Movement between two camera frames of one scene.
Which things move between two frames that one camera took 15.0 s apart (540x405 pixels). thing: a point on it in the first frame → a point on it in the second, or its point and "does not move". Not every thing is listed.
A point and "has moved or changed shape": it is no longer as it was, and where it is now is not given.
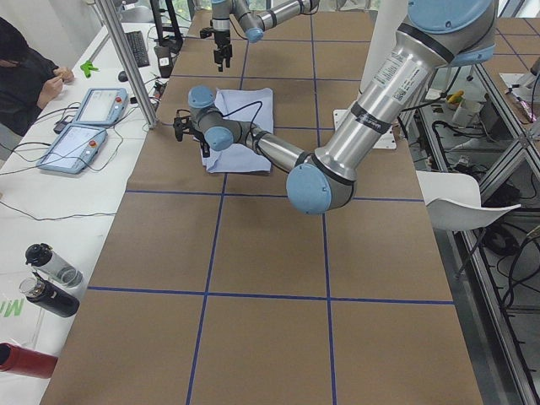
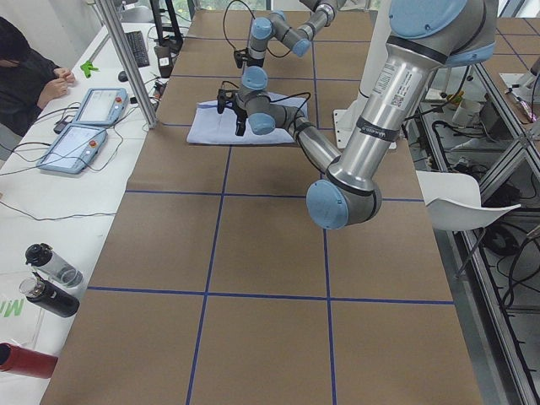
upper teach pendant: (101, 106) does not move
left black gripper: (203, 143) → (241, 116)
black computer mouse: (122, 77) does not move
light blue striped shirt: (251, 105) has moved or changed shape
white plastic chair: (453, 202) does not move
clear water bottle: (43, 258) does not move
